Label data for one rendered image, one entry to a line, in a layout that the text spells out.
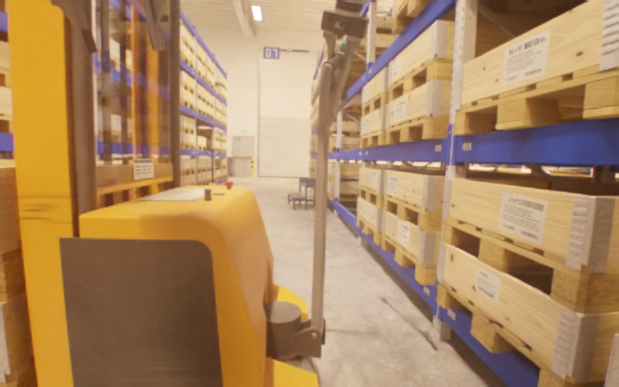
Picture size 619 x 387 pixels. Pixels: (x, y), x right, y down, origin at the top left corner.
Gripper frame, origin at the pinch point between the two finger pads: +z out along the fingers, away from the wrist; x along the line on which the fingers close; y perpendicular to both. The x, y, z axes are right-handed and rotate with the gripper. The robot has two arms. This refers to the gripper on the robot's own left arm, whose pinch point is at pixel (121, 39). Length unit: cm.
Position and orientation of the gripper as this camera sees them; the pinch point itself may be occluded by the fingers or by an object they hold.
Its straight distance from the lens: 69.6
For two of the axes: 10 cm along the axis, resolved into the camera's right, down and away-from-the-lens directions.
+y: 0.0, -5.1, 8.6
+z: 0.1, 8.6, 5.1
